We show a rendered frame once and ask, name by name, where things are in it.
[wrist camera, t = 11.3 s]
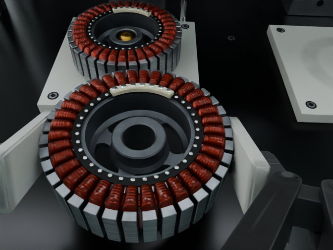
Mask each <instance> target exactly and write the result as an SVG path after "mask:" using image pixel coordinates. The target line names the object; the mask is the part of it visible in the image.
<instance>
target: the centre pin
mask: <svg viewBox="0 0 333 250"><path fill-rule="evenodd" d="M118 39H119V40H121V41H130V40H133V39H134V37H133V36H132V35H131V34H130V33H128V32H124V33H122V34H121V36H120V37H119V38H118Z"/></svg>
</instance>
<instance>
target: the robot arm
mask: <svg viewBox="0 0 333 250"><path fill-rule="evenodd" d="M50 112H51V111H49V110H44V111H43V112H42V113H40V114H39V115H38V116H37V117H35V118H34V119H33V120H32V121H30V122H29V123H28V124H27V125H26V126H24V127H23V128H22V129H20V130H19V131H18V132H17V133H15V134H14V135H13V136H12V137H10V138H9V139H8V140H6V141H5V142H4V143H1V144H0V214H10V213H11V212H12V211H13V210H14V208H15V207H16V206H17V204H18V203H19V202H20V201H21V199H22V198H23V197H24V195H25V194H26V193H27V191H28V190H29V189H30V187H31V186H32V185H33V184H34V182H35V181H36V180H37V178H38V177H39V176H40V174H41V173H42V172H43V169H42V166H41V160H40V157H39V148H40V146H39V140H40V136H41V134H43V132H42V130H43V127H44V124H45V122H48V120H47V117H48V115H49V113H50ZM229 120H230V122H231V127H230V128H232V134H233V139H232V141H234V150H233V156H232V160H231V163H230V166H229V169H228V173H229V176H230V178H231V181H232V184H233V187H234V189H235V192H236V195H237V197H238V200H239V203H240V206H241V208H242V211H243V214H244V216H243V217H242V219H241V220H240V221H239V223H238V224H237V226H236V227H235V229H234V230H233V232H232V233H231V235H230V236H229V237H228V239H227V240H226V242H225V243H224V245H223V246H222V248H221V249H220V250H284V248H285V246H286V243H288V244H289V241H290V236H291V231H292V227H293V226H294V227H298V228H302V229H306V230H310V238H311V244H312V250H333V180H330V179H328V180H323V181H322V182H321V186H320V188H319V187H313V186H308V185H304V184H302V179H301V178H300V177H299V176H298V175H296V174H294V173H292V172H288V171H286V170H285V168H284V167H283V166H282V164H280V162H279V160H278V159H277V158H276V156H275V155H274V154H272V153H270V152H269V151H260V150H259V149H258V147H257V146H256V144H255V143H254V141H253V140H252V138H251V137H250V135H249V134H248V132H247V131H246V129H245V128H244V126H243V125H242V123H241V122H240V120H239V119H238V118H237V117H229Z"/></svg>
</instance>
